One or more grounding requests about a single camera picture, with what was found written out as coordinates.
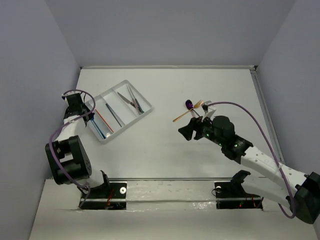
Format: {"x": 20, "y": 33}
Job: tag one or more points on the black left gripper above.
{"x": 85, "y": 116}

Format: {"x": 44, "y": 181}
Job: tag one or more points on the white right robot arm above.
{"x": 295, "y": 190}

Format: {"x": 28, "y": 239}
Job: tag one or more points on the pink handled knife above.
{"x": 136, "y": 104}

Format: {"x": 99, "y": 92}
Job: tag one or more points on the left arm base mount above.
{"x": 109, "y": 195}

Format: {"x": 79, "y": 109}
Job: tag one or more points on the blue fork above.
{"x": 98, "y": 129}
{"x": 93, "y": 125}

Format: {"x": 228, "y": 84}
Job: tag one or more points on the dark handled knife in tray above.
{"x": 129, "y": 102}

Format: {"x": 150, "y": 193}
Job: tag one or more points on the purple spoon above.
{"x": 189, "y": 105}

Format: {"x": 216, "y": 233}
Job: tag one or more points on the dark grey chopstick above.
{"x": 113, "y": 114}

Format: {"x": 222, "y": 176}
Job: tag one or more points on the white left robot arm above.
{"x": 66, "y": 154}

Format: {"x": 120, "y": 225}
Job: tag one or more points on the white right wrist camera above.
{"x": 208, "y": 109}

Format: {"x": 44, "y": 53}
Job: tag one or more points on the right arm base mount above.
{"x": 231, "y": 195}

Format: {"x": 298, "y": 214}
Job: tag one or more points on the gold spoon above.
{"x": 195, "y": 106}

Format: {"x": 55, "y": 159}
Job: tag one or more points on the white cutlery tray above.
{"x": 126, "y": 114}

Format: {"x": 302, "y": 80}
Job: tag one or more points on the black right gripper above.
{"x": 187, "y": 131}

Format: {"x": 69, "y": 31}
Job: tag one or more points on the orange chopstick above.
{"x": 105, "y": 122}

